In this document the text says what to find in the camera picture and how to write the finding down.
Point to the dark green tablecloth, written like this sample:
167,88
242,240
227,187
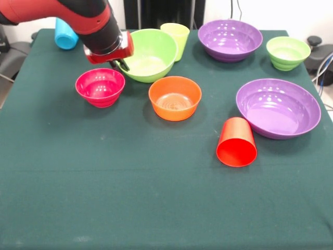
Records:
156,195

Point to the black chair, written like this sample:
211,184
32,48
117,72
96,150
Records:
13,58
321,56

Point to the red cup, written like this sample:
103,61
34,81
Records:
236,153

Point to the large green bowl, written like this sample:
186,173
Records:
153,57

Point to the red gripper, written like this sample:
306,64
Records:
114,53

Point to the purple bowl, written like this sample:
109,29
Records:
229,39
278,112

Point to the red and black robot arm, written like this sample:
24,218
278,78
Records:
86,20

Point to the yellow-green cup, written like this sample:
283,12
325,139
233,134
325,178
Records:
179,36

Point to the orange bowl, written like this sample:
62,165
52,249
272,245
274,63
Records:
174,106

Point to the small green bowl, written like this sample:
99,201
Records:
287,56

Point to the blue cup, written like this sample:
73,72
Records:
65,40

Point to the pink bowl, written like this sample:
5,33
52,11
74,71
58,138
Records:
101,91

